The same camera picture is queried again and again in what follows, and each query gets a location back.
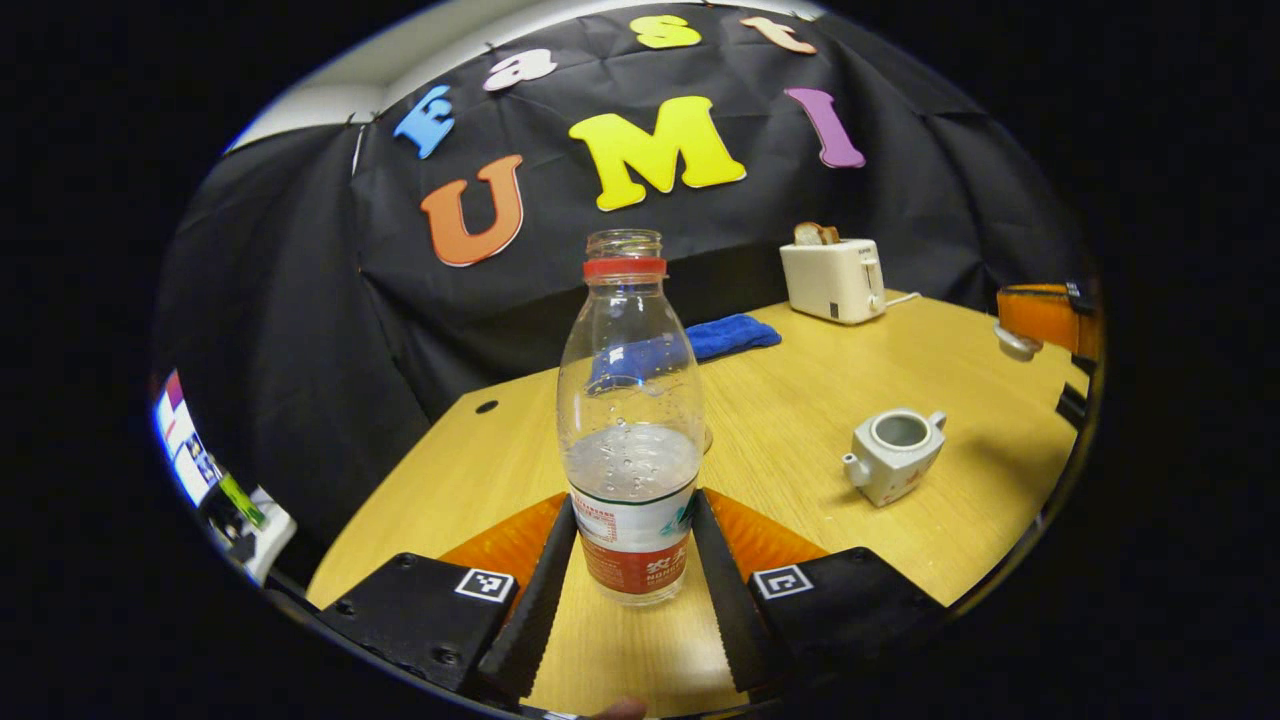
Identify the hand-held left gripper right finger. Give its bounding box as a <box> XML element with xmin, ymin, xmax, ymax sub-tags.
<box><xmin>692</xmin><ymin>488</ymin><xmax>946</xmax><ymax>696</ymax></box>

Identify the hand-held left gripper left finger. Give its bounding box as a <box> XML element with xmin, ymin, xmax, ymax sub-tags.
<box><xmin>318</xmin><ymin>493</ymin><xmax>579</xmax><ymax>706</ymax></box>

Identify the clear plastic water bottle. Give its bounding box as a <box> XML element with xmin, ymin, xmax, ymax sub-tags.
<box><xmin>556</xmin><ymin>229</ymin><xmax>707</xmax><ymax>608</ymax></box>

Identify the white ceramic teacup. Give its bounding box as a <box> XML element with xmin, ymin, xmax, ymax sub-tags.
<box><xmin>841</xmin><ymin>408</ymin><xmax>948</xmax><ymax>508</ymax></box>

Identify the green drink bottle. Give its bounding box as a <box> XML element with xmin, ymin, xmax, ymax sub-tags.
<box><xmin>218</xmin><ymin>473</ymin><xmax>269</xmax><ymax>529</ymax></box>

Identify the white toaster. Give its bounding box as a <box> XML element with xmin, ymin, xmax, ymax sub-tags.
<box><xmin>779</xmin><ymin>238</ymin><xmax>888</xmax><ymax>326</ymax></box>

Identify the small white table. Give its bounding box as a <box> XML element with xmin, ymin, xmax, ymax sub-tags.
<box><xmin>235</xmin><ymin>487</ymin><xmax>298</xmax><ymax>586</ymax></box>

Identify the blue towel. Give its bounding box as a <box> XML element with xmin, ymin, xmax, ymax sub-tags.
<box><xmin>686</xmin><ymin>314</ymin><xmax>783</xmax><ymax>362</ymax></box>

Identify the computer monitor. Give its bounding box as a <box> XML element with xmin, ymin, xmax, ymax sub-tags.
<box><xmin>153</xmin><ymin>370</ymin><xmax>226</xmax><ymax>509</ymax></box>

